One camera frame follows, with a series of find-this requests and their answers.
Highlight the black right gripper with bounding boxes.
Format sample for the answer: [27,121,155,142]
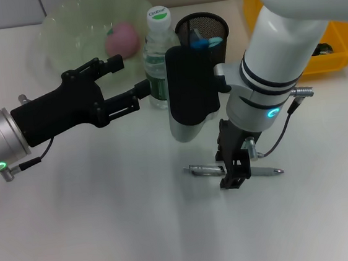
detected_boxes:
[211,114,268,192]

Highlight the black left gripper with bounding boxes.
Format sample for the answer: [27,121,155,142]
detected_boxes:
[5,50,157,151]

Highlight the clear green-label water bottle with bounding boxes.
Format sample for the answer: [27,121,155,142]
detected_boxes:
[137,4,188,111]

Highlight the pink toy peach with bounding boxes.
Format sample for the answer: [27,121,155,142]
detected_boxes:
[102,20,142,61]

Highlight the blue plastic scissors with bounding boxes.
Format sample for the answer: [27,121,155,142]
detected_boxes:
[191,36,224,52]

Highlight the green plastic wrapper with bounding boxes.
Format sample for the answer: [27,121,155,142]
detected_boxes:
[311,42,336,58]

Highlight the grey ballpoint pen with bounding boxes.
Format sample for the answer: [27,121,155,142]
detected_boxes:
[182,154,286,187]

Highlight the translucent green fruit bowl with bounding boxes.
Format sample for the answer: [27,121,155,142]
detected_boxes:
[35,0,162,86]

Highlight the black mesh pen holder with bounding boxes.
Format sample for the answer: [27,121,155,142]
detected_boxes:
[173,9,233,69]

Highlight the yellow plastic bin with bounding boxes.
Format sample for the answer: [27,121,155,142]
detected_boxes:
[243,0,348,81]

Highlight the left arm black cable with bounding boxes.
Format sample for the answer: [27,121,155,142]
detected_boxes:
[0,136,58,183]

